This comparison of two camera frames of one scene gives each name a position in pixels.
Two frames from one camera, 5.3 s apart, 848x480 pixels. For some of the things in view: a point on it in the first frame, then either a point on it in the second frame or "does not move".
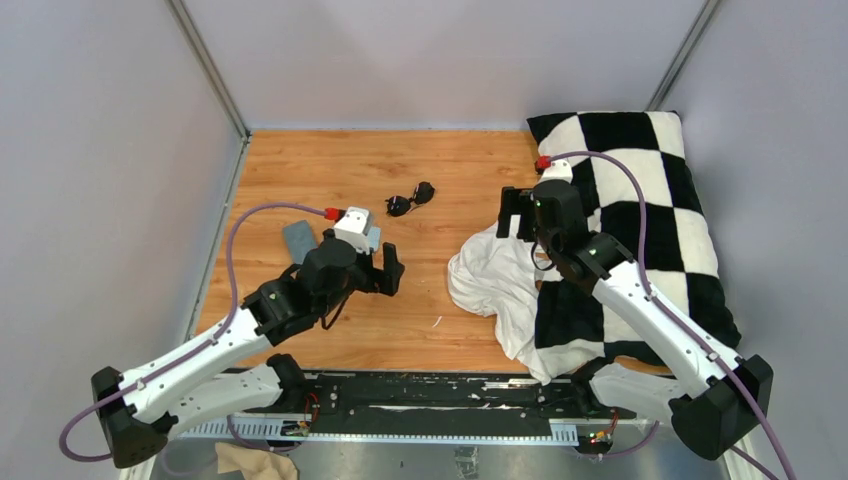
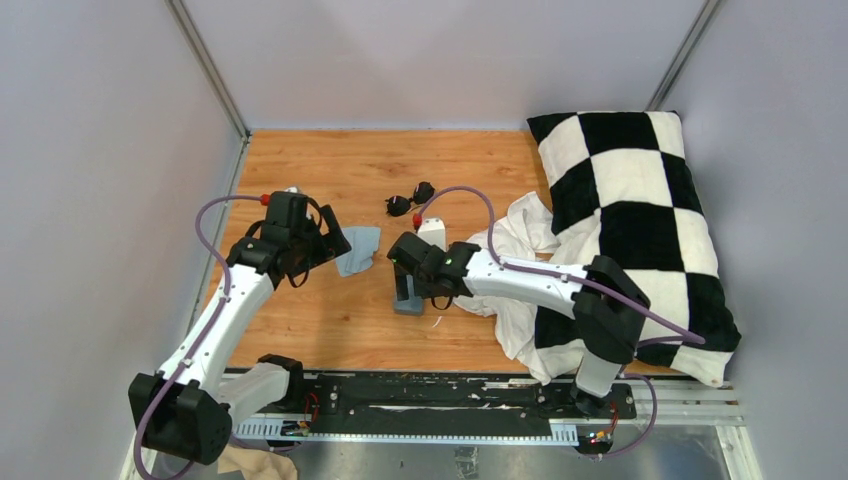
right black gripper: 516,200 → 421,290
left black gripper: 381,280 → 329,245
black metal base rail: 465,408 does not move
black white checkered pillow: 683,261 does not move
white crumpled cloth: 497,277 does not move
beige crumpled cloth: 255,464 does not move
